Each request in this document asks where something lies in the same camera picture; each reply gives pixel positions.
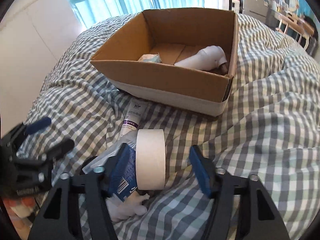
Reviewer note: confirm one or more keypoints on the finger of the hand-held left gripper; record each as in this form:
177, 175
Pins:
60, 148
38, 125

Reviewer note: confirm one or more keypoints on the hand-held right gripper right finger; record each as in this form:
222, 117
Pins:
200, 172

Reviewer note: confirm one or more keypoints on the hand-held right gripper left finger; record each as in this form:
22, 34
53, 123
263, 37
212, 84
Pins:
113, 166

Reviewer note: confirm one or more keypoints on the blue packet with barcode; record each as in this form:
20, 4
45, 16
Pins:
125, 175

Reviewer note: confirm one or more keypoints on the white tape roll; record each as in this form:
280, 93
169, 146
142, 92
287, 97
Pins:
151, 158

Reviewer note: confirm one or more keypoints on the cardboard box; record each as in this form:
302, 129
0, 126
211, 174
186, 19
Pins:
175, 62

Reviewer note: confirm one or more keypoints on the clear plastic bag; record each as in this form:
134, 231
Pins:
110, 155

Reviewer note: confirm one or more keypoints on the orange white packet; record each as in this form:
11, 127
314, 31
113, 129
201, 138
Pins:
21, 203

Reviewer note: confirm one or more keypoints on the white plush toy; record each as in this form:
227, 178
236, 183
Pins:
125, 206

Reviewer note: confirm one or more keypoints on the white purple toothpaste tube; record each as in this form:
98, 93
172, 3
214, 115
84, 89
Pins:
132, 118

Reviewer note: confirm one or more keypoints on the checkered blanket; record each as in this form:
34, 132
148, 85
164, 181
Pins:
255, 130

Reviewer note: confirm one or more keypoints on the light blue tissue packet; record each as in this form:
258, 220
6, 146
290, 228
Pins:
150, 58

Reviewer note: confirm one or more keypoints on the white appliance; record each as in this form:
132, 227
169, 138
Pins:
226, 1

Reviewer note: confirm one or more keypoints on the white wooden table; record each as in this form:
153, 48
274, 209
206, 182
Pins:
296, 26

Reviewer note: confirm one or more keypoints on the grey cabinet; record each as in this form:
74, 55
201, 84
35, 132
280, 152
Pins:
255, 3

